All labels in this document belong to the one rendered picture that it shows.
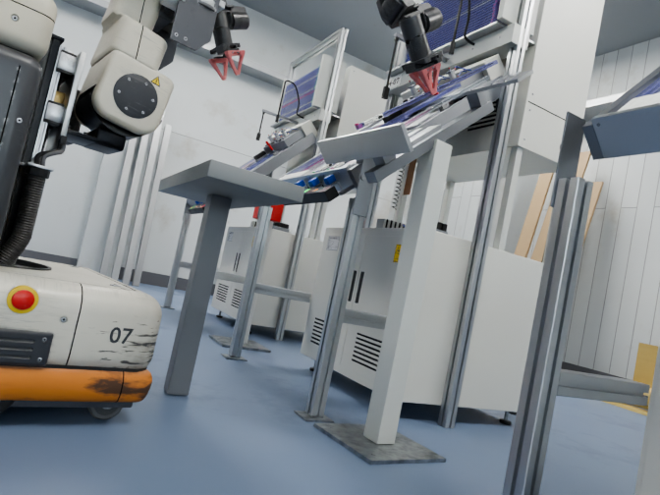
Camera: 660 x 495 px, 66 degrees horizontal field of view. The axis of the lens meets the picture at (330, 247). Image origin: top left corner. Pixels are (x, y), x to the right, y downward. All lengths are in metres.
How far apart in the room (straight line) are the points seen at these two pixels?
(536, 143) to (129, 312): 1.52
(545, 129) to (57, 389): 1.75
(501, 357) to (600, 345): 3.04
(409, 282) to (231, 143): 4.42
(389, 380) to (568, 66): 1.42
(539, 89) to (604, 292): 3.14
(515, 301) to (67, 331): 1.46
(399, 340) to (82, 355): 0.73
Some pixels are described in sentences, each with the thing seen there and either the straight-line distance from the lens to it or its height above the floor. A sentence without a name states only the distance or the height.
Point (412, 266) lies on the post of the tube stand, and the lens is 1.34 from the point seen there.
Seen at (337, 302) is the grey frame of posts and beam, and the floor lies 0.34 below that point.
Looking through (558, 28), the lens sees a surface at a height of 1.48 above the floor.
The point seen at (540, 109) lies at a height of 1.16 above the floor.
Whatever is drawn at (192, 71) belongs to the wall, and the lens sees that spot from 5.64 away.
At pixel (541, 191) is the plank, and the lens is 5.26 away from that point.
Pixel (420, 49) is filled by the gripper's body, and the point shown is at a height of 1.02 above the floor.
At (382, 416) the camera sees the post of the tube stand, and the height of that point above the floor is 0.08.
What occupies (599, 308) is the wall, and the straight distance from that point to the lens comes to 5.00.
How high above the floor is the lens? 0.39
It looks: 4 degrees up
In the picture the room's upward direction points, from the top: 12 degrees clockwise
